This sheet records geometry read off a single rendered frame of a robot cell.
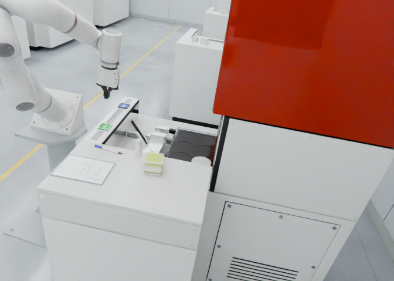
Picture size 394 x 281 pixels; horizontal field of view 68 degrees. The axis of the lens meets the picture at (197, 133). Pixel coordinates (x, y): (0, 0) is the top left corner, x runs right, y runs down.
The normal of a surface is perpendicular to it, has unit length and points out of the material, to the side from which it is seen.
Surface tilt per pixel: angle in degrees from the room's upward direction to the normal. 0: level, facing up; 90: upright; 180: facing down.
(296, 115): 90
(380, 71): 90
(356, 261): 0
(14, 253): 0
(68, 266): 90
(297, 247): 90
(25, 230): 0
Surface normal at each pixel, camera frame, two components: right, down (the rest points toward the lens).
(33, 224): 0.13, -0.85
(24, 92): 0.63, 0.55
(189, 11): -0.15, 0.48
